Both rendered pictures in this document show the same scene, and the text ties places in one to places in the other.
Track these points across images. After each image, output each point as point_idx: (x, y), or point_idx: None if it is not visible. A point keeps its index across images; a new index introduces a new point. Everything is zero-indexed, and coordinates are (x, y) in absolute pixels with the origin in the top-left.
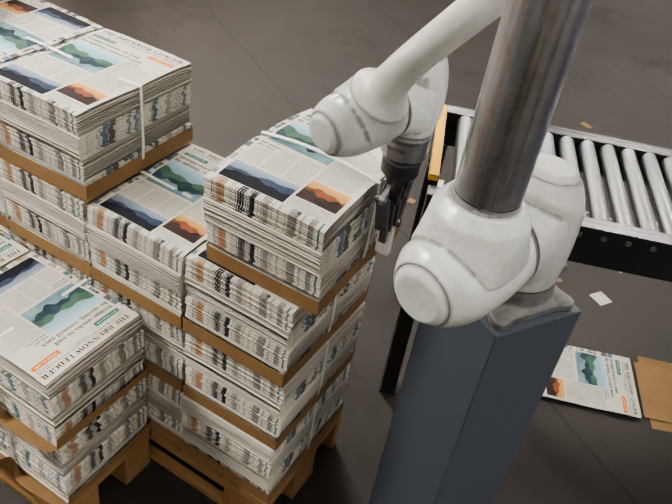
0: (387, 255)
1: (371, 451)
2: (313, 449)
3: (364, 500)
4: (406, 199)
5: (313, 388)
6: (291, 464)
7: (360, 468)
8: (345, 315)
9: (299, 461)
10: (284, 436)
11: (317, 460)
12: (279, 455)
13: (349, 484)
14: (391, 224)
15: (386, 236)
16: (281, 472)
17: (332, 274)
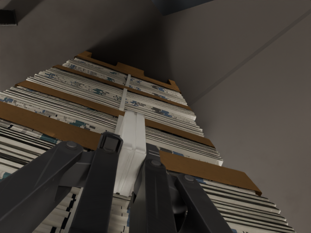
0: (140, 113)
1: (82, 20)
2: (120, 69)
3: (127, 17)
4: (19, 182)
5: (139, 97)
6: (151, 83)
7: (101, 26)
8: (81, 101)
9: (140, 77)
10: (178, 104)
11: (106, 60)
12: (174, 99)
13: (118, 32)
14: (154, 174)
15: (149, 154)
16: (164, 89)
17: (243, 210)
